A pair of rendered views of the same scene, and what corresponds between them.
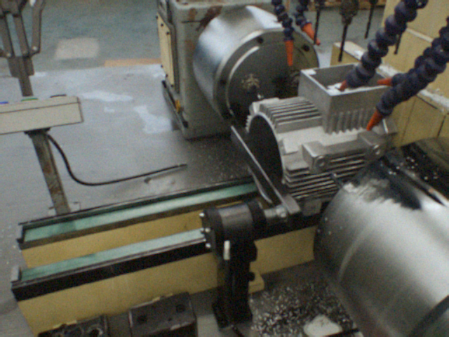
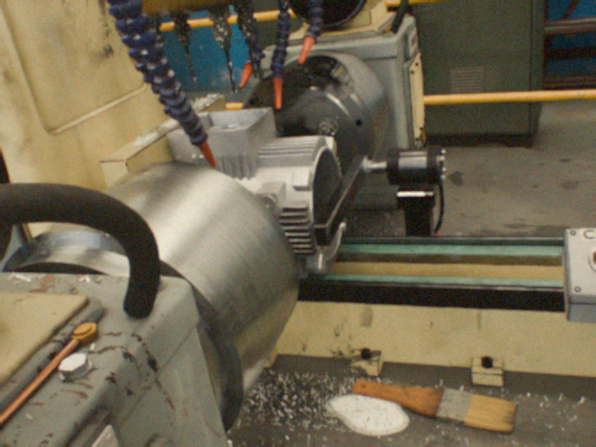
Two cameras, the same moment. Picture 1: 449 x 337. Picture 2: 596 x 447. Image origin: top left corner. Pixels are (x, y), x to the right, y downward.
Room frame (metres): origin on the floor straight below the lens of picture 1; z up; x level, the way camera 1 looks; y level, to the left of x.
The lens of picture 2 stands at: (1.19, 0.41, 1.35)
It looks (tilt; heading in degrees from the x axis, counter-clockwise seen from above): 25 degrees down; 220
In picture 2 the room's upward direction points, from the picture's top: 10 degrees counter-clockwise
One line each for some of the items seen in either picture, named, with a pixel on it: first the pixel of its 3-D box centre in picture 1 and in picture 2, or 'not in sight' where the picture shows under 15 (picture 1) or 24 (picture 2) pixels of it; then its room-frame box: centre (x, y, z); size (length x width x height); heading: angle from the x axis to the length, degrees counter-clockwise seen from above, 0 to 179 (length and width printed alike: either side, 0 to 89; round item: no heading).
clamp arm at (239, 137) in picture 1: (260, 169); (345, 195); (0.54, -0.05, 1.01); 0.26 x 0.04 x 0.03; 19
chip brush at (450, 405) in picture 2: not in sight; (430, 401); (0.66, 0.12, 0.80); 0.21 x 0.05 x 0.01; 101
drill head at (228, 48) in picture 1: (245, 62); (129, 338); (0.94, -0.04, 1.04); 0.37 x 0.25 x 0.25; 19
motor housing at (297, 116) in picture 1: (315, 148); (263, 204); (0.61, -0.15, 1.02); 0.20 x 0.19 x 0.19; 109
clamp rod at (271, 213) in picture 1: (261, 217); (388, 167); (0.42, -0.05, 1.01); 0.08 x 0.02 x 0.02; 109
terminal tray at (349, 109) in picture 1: (344, 97); (225, 145); (0.62, -0.19, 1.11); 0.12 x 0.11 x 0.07; 109
